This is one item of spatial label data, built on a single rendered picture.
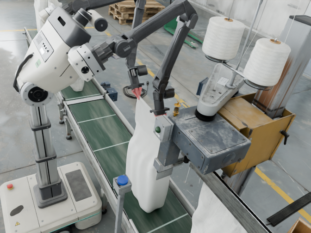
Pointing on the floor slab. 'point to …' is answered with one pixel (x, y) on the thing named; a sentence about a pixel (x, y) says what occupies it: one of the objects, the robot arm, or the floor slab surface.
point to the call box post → (119, 213)
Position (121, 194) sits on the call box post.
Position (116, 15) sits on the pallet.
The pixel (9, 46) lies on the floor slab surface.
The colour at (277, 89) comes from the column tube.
